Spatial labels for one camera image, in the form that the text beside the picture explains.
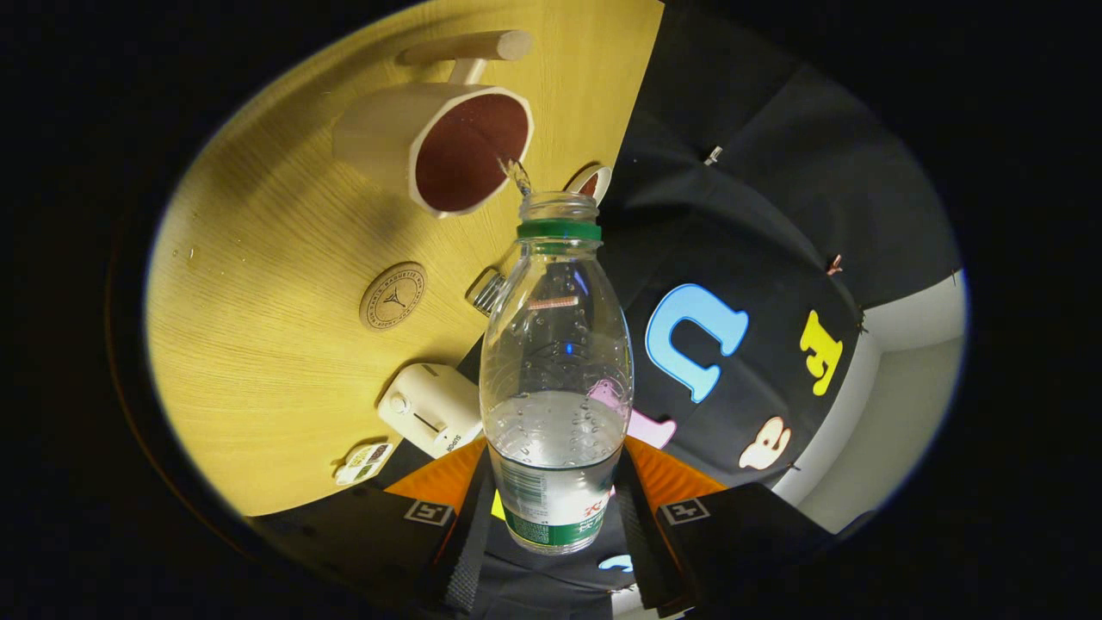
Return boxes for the clear plastic bottle green label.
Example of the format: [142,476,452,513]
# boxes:
[479,191,635,556]

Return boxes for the round wooden coaster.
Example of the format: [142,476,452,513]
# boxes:
[359,262,428,332]

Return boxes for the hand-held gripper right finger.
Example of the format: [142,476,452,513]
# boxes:
[613,435,879,619]

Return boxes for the white divided snack tray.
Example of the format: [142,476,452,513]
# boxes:
[334,442,395,487]

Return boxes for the cream cup wooden handle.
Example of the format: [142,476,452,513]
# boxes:
[331,30,535,219]

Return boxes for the wooden table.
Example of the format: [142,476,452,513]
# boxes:
[145,0,666,518]

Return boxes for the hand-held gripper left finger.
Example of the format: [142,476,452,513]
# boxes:
[250,437,498,619]

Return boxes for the white toaster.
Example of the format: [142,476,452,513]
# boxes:
[377,363,485,460]

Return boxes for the small clear glass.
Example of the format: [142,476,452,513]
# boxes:
[466,267,506,317]

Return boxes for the small white plate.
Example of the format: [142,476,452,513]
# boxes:
[564,164,613,201]

